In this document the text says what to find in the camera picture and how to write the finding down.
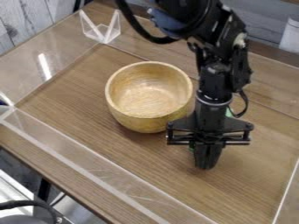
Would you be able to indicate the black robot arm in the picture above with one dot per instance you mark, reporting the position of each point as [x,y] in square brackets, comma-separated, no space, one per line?
[216,36]

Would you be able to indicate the light brown wooden bowl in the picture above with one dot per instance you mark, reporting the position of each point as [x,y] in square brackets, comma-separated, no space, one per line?
[148,93]

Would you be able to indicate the clear acrylic tray wall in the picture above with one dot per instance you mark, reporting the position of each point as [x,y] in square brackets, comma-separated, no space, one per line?
[128,176]

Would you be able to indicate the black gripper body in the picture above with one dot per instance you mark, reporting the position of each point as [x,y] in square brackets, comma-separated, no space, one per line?
[207,126]

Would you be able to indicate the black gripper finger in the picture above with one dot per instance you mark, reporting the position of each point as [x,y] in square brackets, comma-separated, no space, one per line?
[207,155]

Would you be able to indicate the green rectangular block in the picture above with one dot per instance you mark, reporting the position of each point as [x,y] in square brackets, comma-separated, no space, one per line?
[228,114]

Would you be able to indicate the white cylindrical container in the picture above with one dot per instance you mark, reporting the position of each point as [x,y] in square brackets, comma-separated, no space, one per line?
[289,39]

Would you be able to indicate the black metal table leg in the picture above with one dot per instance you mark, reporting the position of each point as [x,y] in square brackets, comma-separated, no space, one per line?
[44,190]

